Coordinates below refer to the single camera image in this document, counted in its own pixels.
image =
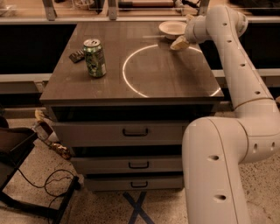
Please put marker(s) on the black chair frame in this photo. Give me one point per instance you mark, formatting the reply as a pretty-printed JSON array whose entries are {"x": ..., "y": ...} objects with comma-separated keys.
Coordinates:
[{"x": 15, "y": 146}]

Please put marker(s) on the metal railing frame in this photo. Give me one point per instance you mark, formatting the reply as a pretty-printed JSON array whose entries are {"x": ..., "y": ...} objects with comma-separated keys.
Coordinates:
[{"x": 74, "y": 11}]

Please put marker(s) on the top grey drawer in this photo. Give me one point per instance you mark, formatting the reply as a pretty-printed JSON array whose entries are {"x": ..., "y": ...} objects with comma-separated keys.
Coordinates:
[{"x": 121, "y": 133}]

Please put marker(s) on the bottom grey drawer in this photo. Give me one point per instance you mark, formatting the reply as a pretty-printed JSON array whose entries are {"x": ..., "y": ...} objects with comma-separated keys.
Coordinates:
[{"x": 134, "y": 183}]

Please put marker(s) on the crumpled snack bag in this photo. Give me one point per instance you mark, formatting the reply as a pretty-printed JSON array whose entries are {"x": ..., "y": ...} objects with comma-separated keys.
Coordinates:
[{"x": 48, "y": 136}]

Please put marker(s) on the grey drawer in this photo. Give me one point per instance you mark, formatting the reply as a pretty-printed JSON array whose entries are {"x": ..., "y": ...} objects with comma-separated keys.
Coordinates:
[
  {"x": 121, "y": 133},
  {"x": 115, "y": 165},
  {"x": 134, "y": 183}
]

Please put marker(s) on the green soda can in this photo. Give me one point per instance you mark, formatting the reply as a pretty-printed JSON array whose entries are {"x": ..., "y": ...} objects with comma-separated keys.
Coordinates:
[{"x": 94, "y": 57}]

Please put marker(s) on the grey drawer cabinet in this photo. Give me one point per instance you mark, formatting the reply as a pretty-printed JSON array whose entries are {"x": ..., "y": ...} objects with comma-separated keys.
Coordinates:
[{"x": 145, "y": 81}]

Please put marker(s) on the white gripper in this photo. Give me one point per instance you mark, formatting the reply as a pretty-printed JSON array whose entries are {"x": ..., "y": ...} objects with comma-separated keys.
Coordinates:
[{"x": 192, "y": 31}]

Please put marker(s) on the small dark snack bar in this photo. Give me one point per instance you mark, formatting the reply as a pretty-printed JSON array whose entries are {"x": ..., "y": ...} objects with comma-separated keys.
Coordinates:
[{"x": 77, "y": 56}]

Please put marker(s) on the middle grey drawer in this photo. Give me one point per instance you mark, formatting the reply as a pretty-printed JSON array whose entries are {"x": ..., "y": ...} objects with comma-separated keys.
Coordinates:
[{"x": 115, "y": 165}]

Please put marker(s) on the white paper bowl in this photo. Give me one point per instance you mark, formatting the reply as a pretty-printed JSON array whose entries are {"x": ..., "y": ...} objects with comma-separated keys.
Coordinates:
[{"x": 172, "y": 29}]

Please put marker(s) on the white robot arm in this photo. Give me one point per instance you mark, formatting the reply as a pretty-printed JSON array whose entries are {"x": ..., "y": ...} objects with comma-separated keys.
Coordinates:
[{"x": 214, "y": 147}]

